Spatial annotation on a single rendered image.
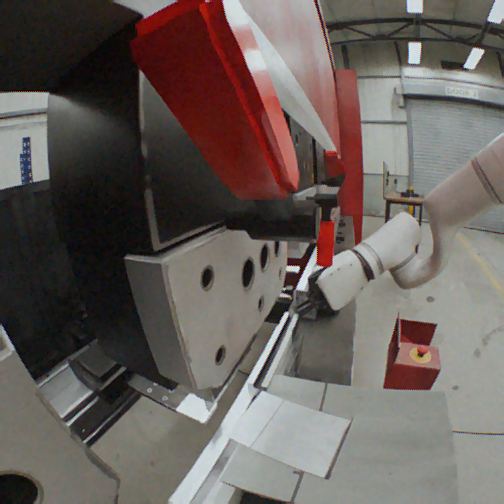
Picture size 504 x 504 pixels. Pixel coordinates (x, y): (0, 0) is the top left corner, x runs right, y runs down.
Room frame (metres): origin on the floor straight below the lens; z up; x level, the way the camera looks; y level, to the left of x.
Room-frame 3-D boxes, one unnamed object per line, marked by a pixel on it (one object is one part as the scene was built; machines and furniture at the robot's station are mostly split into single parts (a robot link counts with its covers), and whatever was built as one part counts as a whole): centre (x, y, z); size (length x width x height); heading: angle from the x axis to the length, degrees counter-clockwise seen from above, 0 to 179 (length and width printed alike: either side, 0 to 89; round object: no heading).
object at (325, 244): (0.29, -0.09, 1.20); 0.04 x 0.02 x 0.10; 67
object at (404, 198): (4.07, -3.02, 0.75); 1.80 x 0.75 x 1.50; 145
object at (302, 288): (1.34, -0.47, 0.92); 1.67 x 0.06 x 0.10; 157
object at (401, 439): (0.12, -0.11, 1.00); 0.26 x 0.18 x 0.01; 67
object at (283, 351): (0.29, -0.03, 0.99); 0.14 x 0.01 x 0.03; 157
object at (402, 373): (0.46, -0.50, 0.75); 0.20 x 0.16 x 0.18; 149
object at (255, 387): (0.32, -0.03, 0.99); 0.20 x 0.03 x 0.03; 157
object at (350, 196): (2.33, -0.71, 1.15); 0.85 x 0.25 x 2.30; 67
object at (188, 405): (0.23, 0.18, 1.01); 0.26 x 0.12 x 0.05; 67
